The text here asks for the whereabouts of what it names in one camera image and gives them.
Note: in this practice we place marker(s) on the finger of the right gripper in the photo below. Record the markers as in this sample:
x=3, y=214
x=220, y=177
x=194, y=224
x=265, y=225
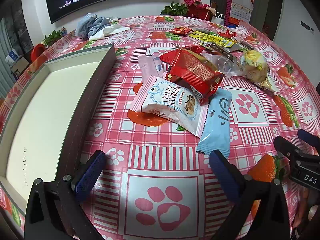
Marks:
x=287, y=149
x=309, y=138

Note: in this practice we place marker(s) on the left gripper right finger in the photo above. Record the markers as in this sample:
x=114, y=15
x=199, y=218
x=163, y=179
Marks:
x=272, y=217

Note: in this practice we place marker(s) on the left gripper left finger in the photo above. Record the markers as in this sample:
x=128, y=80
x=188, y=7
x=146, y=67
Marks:
x=53, y=208

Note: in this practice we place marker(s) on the light blue snack packet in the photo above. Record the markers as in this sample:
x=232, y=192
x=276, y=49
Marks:
x=216, y=133

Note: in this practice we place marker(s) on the white crispy cranberry snack packet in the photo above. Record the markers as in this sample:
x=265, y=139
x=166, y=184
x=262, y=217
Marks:
x=172, y=102

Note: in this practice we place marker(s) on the shallow cream tray box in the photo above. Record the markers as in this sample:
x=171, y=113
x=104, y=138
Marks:
x=44, y=132

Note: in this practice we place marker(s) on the yellow cake in clear wrapper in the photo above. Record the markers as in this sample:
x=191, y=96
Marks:
x=255, y=68

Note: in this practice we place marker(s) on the pink strawberry tablecloth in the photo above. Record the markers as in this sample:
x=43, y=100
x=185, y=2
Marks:
x=155, y=185

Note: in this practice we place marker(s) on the small red packet far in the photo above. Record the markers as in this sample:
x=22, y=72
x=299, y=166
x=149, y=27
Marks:
x=228, y=34

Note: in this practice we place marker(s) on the red checked snack packet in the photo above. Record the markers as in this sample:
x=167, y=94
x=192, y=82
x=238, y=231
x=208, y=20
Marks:
x=195, y=70

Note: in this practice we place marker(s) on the clear wrapped dark bar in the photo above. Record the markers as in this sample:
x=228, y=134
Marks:
x=214, y=49

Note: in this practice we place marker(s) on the yellow flat snack bag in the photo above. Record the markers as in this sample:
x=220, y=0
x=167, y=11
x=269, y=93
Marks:
x=212, y=38

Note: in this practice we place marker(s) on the white gift bag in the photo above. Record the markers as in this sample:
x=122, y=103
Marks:
x=218, y=18

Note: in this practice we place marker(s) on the small red candy packet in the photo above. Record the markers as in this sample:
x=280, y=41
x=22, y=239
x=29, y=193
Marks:
x=181, y=31

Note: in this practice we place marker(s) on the pale pink snack packet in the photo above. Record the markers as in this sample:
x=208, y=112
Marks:
x=151, y=66

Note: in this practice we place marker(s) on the red plastic chair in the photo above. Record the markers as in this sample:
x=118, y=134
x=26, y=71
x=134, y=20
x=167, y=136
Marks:
x=37, y=51

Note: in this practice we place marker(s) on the red gift box with flowers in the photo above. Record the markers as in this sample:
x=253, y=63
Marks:
x=198, y=9

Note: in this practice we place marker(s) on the green potted plant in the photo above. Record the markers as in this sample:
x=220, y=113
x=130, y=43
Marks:
x=175, y=9

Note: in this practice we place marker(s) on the small green plant left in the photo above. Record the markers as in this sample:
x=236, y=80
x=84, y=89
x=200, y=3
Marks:
x=52, y=38

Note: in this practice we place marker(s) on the white crumpled cloth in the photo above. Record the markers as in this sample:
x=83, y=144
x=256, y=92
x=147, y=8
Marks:
x=108, y=31

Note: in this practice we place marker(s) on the blue crumpled cloth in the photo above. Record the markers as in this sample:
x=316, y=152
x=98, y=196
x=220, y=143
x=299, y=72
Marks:
x=90, y=24

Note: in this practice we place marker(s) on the wall calendar red border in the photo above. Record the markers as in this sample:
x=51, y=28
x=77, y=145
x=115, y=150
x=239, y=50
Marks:
x=238, y=10

